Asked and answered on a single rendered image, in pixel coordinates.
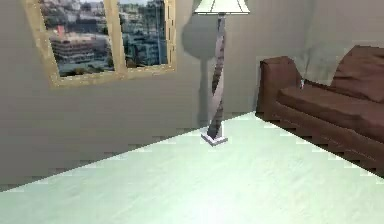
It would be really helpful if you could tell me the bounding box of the wooden framed window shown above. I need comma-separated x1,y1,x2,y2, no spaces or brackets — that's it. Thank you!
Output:
23,0,178,89

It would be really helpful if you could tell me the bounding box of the brown sofa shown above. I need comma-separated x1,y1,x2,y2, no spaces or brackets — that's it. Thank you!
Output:
255,44,384,178

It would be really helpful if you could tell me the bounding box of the twisted grey floor lamp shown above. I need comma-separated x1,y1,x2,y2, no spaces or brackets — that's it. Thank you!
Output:
193,0,251,148

